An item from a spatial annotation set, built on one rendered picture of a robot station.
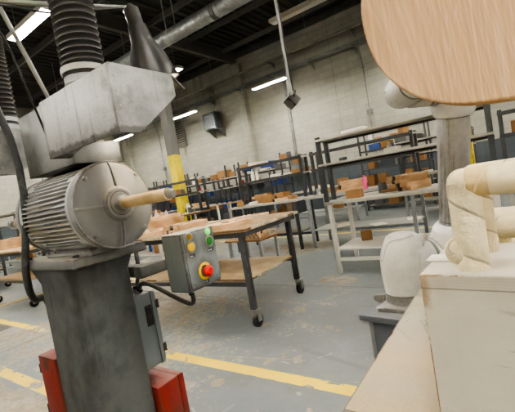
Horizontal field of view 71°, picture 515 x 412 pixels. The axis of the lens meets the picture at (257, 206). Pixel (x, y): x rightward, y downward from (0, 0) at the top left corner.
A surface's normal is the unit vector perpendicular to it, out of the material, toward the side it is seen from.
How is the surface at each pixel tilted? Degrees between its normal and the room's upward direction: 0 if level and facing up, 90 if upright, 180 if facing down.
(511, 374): 90
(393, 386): 0
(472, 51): 91
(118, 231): 98
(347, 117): 90
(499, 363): 90
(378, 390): 0
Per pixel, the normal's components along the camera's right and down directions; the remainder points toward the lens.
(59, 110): -0.57, 0.14
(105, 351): 0.80, -0.11
